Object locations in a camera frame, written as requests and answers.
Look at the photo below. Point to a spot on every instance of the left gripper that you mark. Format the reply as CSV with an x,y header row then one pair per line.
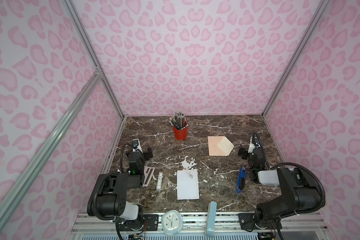
x,y
139,154

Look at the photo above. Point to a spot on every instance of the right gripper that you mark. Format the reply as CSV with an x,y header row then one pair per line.
x,y
248,153

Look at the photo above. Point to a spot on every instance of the white letter paper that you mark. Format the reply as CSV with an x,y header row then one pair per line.
x,y
187,185

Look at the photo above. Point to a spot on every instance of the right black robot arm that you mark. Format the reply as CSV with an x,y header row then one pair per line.
x,y
301,191

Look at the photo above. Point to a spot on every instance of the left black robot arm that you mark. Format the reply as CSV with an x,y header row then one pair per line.
x,y
108,201

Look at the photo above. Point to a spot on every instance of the pink envelope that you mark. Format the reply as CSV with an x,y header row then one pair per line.
x,y
219,146

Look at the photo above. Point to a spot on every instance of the pink calculator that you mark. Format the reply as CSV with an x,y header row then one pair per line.
x,y
148,173

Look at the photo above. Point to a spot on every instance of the blue stapler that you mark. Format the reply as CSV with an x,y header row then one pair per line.
x,y
241,180

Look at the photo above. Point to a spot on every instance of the white glue stick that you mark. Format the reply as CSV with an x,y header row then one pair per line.
x,y
159,181

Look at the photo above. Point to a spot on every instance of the red pencil cup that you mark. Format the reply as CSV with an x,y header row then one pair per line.
x,y
180,134

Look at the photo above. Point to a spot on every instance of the coloured pencils bunch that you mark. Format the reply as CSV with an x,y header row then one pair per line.
x,y
178,121

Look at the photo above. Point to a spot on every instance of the light blue phone stand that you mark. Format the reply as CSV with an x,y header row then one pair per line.
x,y
211,218

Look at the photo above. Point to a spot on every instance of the white alarm clock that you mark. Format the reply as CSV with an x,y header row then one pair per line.
x,y
172,222

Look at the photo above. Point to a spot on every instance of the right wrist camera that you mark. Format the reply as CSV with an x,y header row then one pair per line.
x,y
254,143

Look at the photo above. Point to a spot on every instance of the aluminium frame rail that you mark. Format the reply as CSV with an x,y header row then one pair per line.
x,y
227,227

